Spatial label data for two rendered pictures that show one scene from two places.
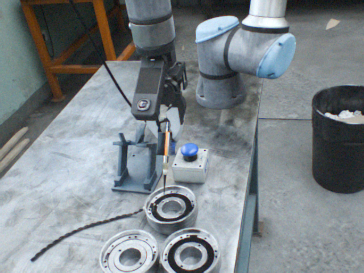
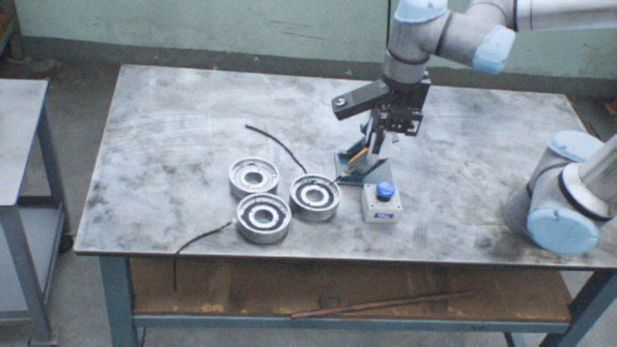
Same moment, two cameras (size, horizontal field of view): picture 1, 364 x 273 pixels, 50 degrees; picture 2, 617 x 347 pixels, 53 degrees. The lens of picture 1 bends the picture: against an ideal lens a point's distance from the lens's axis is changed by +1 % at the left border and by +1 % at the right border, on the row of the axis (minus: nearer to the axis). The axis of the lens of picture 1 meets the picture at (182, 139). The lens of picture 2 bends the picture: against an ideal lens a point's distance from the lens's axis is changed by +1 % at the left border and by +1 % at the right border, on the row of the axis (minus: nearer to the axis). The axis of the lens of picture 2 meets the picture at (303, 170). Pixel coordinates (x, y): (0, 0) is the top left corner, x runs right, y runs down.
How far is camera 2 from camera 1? 0.81 m
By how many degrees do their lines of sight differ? 47
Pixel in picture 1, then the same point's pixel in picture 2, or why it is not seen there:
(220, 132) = (457, 229)
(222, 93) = (520, 211)
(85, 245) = (267, 152)
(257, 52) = (540, 199)
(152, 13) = (393, 48)
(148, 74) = (372, 89)
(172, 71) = (399, 109)
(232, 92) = not seen: hidden behind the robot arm
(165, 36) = (394, 73)
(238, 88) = not seen: hidden behind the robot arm
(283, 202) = not seen: outside the picture
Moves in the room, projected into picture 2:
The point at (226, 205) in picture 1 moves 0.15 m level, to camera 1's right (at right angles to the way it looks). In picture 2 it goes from (339, 243) to (373, 305)
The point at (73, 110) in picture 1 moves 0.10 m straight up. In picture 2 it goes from (445, 94) to (456, 62)
